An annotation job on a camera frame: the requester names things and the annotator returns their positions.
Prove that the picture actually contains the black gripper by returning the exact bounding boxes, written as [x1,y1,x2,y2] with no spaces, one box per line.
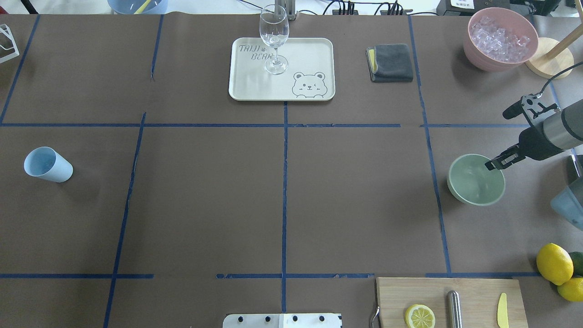
[485,127,564,171]

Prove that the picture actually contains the green bowl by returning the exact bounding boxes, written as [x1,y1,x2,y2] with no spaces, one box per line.
[446,154,506,207]

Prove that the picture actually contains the light blue plastic cup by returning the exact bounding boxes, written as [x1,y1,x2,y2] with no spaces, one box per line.
[23,147,73,183]

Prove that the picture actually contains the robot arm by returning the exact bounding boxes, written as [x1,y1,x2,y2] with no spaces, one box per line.
[485,95,583,229]

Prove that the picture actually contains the clear ice cubes in pink bowl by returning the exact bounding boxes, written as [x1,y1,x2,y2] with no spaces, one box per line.
[470,16,531,62]

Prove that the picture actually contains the pink bowl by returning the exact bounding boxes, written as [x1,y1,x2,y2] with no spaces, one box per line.
[464,7,539,72]

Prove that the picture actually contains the blue bowl at edge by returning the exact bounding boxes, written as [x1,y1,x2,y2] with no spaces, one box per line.
[107,0,169,15]

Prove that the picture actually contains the round wooden stand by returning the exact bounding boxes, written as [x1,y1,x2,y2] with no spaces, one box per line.
[526,24,583,79]

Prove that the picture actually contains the large yellow lemon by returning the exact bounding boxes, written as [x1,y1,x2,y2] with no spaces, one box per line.
[536,243,574,286]

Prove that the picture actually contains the green lime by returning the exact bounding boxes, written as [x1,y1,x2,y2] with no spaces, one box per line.
[568,251,583,277]

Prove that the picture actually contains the wooden cutting board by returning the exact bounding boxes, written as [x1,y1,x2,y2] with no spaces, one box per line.
[376,277,528,328]

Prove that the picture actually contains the small yellow lemon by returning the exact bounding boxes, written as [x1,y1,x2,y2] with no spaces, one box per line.
[557,277,583,302]

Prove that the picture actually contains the grey folded cloth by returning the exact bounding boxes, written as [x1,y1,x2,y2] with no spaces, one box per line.
[366,44,414,82]

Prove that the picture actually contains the yellow plastic knife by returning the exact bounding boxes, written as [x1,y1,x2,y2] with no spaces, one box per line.
[497,292,509,328]

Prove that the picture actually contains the lemon half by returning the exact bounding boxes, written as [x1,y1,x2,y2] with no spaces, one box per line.
[404,304,436,328]

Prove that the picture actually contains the cream bear tray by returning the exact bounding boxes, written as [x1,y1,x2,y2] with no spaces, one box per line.
[229,37,336,101]

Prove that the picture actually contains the black power strip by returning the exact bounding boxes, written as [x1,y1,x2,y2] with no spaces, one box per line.
[332,2,358,16]

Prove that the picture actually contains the clear wine glass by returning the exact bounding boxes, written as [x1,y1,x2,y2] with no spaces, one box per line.
[260,4,289,75]

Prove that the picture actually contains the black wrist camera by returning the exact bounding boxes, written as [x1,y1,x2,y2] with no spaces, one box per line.
[502,93,562,127]

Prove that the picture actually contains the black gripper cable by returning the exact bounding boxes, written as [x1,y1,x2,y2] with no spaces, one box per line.
[537,61,583,98]

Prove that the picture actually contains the steel knife handle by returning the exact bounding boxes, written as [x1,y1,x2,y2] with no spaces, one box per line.
[447,290,463,328]

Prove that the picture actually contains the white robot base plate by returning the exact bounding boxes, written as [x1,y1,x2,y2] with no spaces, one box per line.
[222,313,343,328]

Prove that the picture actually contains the white wire rack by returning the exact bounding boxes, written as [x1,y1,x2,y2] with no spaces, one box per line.
[0,24,20,63]

